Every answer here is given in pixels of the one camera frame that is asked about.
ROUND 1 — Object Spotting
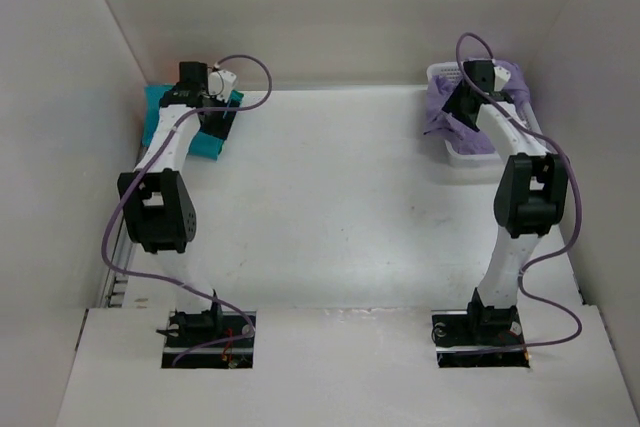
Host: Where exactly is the aluminium frame rail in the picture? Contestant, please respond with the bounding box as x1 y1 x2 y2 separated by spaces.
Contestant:
102 216 136 308

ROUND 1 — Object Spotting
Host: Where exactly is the teal t shirt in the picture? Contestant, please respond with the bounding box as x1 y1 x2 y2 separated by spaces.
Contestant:
141 84 227 160

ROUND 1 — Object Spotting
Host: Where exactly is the white plastic basket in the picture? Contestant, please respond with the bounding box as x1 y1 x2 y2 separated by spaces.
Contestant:
426 60 547 168

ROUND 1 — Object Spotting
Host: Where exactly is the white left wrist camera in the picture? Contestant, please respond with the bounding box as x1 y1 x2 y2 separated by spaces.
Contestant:
208 66 238 102

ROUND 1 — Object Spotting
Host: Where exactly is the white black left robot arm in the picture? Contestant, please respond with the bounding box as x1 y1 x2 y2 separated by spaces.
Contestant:
117 61 241 346

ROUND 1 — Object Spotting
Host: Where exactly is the lilac t shirt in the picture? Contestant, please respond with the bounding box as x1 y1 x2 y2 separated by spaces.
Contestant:
424 60 530 156

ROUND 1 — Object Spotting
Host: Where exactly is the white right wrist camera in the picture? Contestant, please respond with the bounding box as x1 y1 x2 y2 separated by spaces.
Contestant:
493 61 511 92

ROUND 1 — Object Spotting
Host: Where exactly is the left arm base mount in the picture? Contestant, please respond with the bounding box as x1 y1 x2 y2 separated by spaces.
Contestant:
156 311 255 370

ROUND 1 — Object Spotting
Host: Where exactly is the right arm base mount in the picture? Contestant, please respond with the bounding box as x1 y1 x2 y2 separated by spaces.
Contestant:
431 307 529 368

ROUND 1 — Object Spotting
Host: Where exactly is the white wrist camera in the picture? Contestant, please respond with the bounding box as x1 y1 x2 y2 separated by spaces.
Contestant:
208 66 238 102
493 61 511 92

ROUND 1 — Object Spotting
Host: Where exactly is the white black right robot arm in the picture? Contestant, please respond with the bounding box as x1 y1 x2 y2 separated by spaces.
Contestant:
432 60 569 353

